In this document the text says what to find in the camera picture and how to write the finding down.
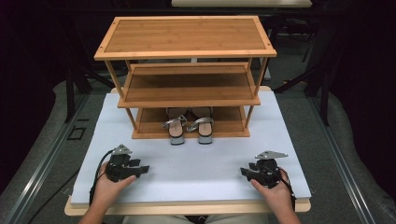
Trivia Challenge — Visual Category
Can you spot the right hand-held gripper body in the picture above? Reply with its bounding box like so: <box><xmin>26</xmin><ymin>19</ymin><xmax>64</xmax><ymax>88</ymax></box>
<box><xmin>253</xmin><ymin>150</ymin><xmax>290</xmax><ymax>189</ymax></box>

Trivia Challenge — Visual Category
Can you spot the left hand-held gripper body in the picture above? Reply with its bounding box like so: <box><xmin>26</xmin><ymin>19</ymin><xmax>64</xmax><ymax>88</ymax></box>
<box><xmin>105</xmin><ymin>143</ymin><xmax>136</xmax><ymax>184</ymax></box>

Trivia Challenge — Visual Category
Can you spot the silver strap black sandal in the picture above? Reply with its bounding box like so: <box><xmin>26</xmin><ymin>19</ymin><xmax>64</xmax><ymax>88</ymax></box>
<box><xmin>185</xmin><ymin>106</ymin><xmax>216</xmax><ymax>146</ymax></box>
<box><xmin>160</xmin><ymin>106</ymin><xmax>189</xmax><ymax>147</ymax></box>

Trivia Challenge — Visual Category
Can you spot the wooden three-tier shoe rack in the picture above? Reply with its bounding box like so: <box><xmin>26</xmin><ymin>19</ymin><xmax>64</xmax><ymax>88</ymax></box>
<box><xmin>93</xmin><ymin>15</ymin><xmax>278</xmax><ymax>140</ymax></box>

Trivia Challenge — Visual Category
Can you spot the person's right hand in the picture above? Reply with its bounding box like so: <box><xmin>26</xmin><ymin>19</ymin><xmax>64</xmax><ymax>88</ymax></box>
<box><xmin>249</xmin><ymin>169</ymin><xmax>296</xmax><ymax>213</ymax></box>

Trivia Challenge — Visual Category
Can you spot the person's left hand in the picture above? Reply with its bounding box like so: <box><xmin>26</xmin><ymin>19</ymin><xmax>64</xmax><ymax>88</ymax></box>
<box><xmin>91</xmin><ymin>161</ymin><xmax>137</xmax><ymax>207</ymax></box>

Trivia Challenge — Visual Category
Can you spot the white foam board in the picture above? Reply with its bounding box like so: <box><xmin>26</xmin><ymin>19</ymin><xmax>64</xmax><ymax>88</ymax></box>
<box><xmin>70</xmin><ymin>90</ymin><xmax>313</xmax><ymax>207</ymax></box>

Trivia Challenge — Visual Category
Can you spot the light wooden table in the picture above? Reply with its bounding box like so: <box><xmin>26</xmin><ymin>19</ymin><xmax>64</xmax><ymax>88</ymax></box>
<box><xmin>64</xmin><ymin>86</ymin><xmax>313</xmax><ymax>217</ymax></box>

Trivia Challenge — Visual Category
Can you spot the black metal stand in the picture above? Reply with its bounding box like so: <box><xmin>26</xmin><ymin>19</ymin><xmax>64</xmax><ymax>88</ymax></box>
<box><xmin>63</xmin><ymin>29</ymin><xmax>117</xmax><ymax>124</ymax></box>
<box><xmin>273</xmin><ymin>27</ymin><xmax>332</xmax><ymax>127</ymax></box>

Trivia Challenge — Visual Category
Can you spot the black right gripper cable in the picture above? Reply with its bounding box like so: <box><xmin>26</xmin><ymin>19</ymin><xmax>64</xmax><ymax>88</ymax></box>
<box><xmin>278</xmin><ymin>167</ymin><xmax>297</xmax><ymax>213</ymax></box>

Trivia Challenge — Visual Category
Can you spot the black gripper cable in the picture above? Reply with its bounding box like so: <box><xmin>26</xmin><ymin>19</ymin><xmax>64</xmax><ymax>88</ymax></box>
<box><xmin>278</xmin><ymin>167</ymin><xmax>297</xmax><ymax>213</ymax></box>
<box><xmin>27</xmin><ymin>148</ymin><xmax>116</xmax><ymax>224</ymax></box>

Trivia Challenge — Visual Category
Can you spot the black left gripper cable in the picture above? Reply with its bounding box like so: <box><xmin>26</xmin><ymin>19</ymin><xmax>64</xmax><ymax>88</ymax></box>
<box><xmin>27</xmin><ymin>148</ymin><xmax>116</xmax><ymax>224</ymax></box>

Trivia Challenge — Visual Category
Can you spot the metal floor rail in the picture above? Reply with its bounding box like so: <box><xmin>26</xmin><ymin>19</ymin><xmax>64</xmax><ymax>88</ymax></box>
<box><xmin>307</xmin><ymin>92</ymin><xmax>378</xmax><ymax>224</ymax></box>
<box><xmin>0</xmin><ymin>92</ymin><xmax>92</xmax><ymax>224</ymax></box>

